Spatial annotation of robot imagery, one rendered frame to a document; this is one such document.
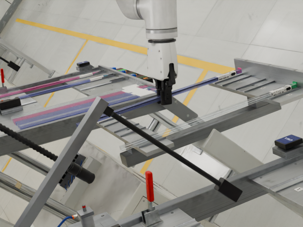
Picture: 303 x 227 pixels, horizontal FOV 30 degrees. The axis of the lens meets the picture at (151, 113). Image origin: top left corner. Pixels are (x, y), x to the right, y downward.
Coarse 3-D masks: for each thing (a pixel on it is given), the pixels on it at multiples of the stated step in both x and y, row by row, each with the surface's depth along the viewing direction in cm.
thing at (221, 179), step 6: (222, 180) 89; (216, 186) 90; (222, 186) 89; (228, 186) 90; (234, 186) 90; (222, 192) 89; (228, 192) 90; (234, 192) 91; (240, 192) 91; (234, 198) 91
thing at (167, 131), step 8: (256, 96) 143; (264, 96) 143; (240, 104) 140; (248, 104) 141; (216, 112) 138; (224, 112) 138; (192, 120) 136; (200, 120) 136; (168, 128) 134; (176, 128) 134; (184, 128) 134; (152, 136) 131; (160, 136) 132; (128, 144) 129; (136, 144) 130
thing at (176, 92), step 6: (240, 72) 162; (210, 78) 159; (216, 78) 159; (192, 84) 157; (198, 84) 157; (204, 84) 157; (174, 90) 155; (180, 90) 154; (186, 90) 155; (156, 96) 153; (138, 102) 151; (144, 102) 150; (150, 102) 151; (126, 108) 148; (132, 108) 149; (102, 114) 147
